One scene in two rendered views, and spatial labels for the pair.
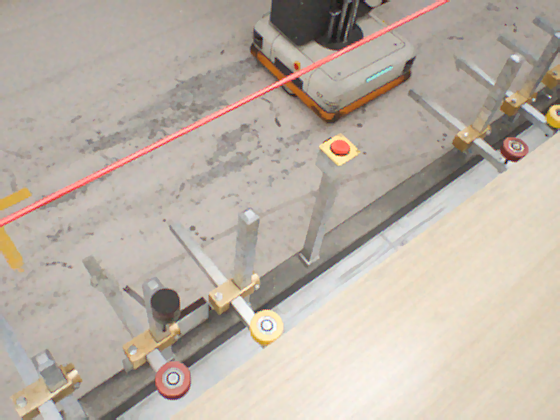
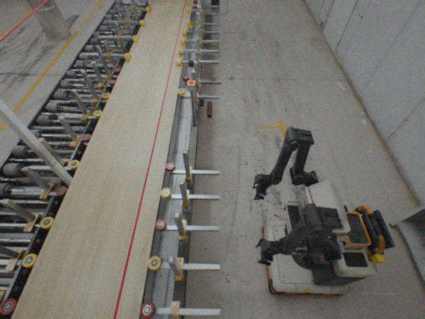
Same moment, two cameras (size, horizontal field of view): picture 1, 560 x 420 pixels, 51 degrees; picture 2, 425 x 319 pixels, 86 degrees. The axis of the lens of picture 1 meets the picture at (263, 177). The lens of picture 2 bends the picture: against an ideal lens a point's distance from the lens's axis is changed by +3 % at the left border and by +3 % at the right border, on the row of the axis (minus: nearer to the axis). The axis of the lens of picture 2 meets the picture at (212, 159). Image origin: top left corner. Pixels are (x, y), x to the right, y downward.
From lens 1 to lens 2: 2.65 m
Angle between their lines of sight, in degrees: 67
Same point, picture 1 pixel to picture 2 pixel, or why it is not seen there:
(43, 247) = (263, 133)
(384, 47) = (284, 268)
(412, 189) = (191, 157)
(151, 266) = (241, 149)
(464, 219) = (166, 135)
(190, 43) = not seen: hidden behind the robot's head
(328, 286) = (187, 131)
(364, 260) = (186, 142)
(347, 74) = (274, 233)
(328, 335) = (170, 97)
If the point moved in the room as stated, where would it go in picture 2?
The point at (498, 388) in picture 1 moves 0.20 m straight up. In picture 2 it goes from (133, 111) to (128, 95)
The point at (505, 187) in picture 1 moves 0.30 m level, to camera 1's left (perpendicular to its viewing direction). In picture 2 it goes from (163, 151) to (188, 133)
